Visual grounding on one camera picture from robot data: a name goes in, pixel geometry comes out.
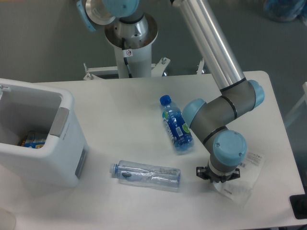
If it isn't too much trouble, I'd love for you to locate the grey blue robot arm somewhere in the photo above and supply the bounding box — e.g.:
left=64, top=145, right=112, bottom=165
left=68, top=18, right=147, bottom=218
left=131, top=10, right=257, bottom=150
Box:
left=77, top=0, right=250, bottom=183

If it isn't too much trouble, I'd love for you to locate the white trash can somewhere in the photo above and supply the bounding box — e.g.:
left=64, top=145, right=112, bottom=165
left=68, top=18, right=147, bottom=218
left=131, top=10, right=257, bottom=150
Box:
left=0, top=79, right=89, bottom=187

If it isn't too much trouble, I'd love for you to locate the black device at table edge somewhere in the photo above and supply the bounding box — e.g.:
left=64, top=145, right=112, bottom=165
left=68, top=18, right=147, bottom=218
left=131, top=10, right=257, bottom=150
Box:
left=289, top=194, right=307, bottom=219

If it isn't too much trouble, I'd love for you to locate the white frame at right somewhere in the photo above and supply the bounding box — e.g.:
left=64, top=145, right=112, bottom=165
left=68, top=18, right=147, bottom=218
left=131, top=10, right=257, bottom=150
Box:
left=284, top=82, right=307, bottom=128

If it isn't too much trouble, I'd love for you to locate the clear crushed plastic bottle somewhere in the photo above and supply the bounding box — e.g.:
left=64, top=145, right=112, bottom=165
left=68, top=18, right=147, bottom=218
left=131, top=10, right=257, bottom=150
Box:
left=109, top=160, right=181, bottom=192

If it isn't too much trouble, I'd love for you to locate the blue labelled plastic bottle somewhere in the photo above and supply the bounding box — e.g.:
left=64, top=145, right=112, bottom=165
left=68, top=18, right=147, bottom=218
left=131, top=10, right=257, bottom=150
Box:
left=160, top=95, right=194, bottom=152

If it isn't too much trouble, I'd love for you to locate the white plastic package bag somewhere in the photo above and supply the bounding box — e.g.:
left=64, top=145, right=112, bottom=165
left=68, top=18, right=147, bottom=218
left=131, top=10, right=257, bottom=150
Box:
left=213, top=146, right=266, bottom=207

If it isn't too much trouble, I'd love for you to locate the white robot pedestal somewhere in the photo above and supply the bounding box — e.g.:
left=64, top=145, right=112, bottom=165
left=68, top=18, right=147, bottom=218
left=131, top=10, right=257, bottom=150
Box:
left=105, top=13, right=158, bottom=79

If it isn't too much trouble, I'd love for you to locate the blue plastic bag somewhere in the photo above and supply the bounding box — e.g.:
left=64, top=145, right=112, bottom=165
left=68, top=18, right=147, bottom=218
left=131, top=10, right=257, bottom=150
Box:
left=263, top=0, right=307, bottom=22

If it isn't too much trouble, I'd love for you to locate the black pedestal cable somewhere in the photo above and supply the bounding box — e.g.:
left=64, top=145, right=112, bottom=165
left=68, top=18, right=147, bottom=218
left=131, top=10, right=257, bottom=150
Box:
left=121, top=37, right=133, bottom=78

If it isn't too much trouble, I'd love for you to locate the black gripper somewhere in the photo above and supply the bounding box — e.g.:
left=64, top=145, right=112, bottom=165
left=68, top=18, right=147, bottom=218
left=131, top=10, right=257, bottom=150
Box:
left=196, top=167, right=240, bottom=183

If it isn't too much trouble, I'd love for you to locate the blue packaging inside bin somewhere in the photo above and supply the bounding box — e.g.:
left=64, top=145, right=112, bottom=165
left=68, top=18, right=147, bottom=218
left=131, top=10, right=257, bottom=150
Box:
left=18, top=130, right=48, bottom=149

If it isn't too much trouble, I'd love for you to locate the white pedestal base frame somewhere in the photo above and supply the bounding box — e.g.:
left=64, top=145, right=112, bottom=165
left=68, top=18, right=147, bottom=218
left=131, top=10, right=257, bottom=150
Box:
left=83, top=57, right=208, bottom=81

